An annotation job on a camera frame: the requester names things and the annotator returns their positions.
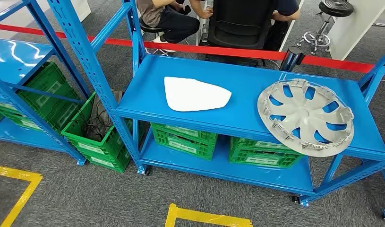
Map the grey plastic wheel hubcap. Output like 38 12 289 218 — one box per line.
257 78 355 158

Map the white plastic cover part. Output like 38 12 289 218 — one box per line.
163 76 232 113

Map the red barrier belt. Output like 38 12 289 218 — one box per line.
0 23 385 78

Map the person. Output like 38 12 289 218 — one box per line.
189 0 301 23
136 0 213 53

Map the black round chrome stool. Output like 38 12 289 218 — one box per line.
139 17 177 57
297 0 355 56

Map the black office chair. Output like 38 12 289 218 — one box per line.
205 0 290 68

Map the yellow floor tape square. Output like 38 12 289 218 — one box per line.
164 203 254 227
0 164 43 227

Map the black backpack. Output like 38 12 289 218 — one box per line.
263 20 290 52

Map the white cabinet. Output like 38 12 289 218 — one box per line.
35 0 92 23

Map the dark bag with cables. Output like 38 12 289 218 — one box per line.
83 90 124 142

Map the black stanchion post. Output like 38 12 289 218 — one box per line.
279 46 305 73

